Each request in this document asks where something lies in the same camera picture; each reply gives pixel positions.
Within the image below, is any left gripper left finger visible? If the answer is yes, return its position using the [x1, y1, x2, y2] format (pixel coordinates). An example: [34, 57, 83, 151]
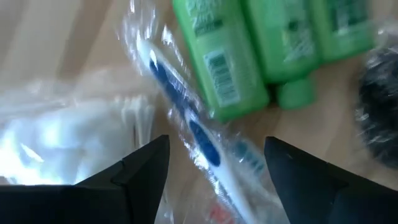
[0, 134, 171, 224]

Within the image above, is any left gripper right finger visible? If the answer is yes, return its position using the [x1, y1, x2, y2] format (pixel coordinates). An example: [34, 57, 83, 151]
[264, 136, 398, 224]

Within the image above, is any cotton swabs clear bag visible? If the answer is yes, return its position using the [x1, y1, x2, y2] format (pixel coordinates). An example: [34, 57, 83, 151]
[0, 70, 158, 187]

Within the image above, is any toothbrush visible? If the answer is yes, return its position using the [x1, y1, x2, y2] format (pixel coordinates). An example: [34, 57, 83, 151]
[116, 0, 293, 224]

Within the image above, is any small green shampoo bottle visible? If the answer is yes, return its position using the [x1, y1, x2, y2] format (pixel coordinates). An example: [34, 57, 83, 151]
[241, 0, 323, 110]
[309, 0, 379, 63]
[171, 0, 271, 123]

